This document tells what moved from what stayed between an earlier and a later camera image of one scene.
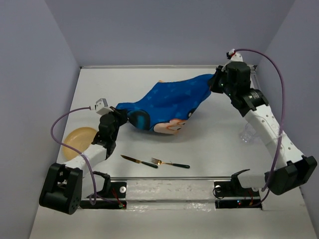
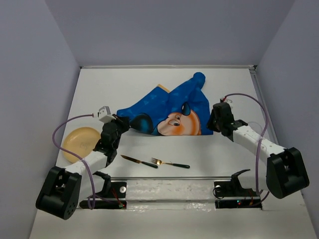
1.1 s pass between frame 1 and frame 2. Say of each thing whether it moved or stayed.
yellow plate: stayed
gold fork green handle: stayed
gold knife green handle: stayed
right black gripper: moved
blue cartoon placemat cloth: moved
